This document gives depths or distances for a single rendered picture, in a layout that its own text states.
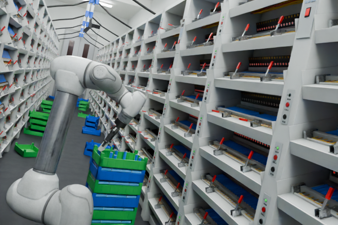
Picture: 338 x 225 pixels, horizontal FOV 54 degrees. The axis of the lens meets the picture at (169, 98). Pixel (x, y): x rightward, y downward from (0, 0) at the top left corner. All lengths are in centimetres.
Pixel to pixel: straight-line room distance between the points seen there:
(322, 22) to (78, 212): 118
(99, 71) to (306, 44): 84
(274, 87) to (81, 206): 93
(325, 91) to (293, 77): 16
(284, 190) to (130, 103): 113
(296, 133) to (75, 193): 92
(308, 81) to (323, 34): 16
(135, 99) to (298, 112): 111
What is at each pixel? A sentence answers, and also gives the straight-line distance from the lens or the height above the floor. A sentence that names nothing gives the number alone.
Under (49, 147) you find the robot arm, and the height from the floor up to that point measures 64.
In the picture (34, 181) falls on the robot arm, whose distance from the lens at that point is 158.
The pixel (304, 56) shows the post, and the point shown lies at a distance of 122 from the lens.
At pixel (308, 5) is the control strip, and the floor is 139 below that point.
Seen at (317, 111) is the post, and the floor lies 104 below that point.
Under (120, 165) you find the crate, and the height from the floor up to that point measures 50.
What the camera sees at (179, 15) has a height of 171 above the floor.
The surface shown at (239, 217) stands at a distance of 146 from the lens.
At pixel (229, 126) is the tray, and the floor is 90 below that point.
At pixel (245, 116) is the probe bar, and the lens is 153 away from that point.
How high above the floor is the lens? 101
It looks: 2 degrees down
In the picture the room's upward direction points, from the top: 12 degrees clockwise
